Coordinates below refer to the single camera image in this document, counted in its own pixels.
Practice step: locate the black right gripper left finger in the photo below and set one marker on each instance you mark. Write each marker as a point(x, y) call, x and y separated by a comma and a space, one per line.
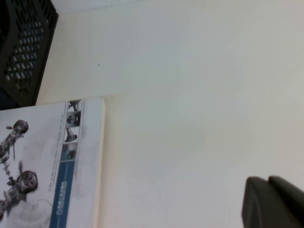
point(259, 204)

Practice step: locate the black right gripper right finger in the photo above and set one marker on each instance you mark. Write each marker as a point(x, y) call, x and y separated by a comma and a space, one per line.
point(292, 204)

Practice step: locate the white book with blue strip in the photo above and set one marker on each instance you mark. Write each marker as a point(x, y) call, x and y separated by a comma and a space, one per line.
point(42, 154)

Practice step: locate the black plastic book stand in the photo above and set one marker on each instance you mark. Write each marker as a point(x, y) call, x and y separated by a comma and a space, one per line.
point(23, 47)

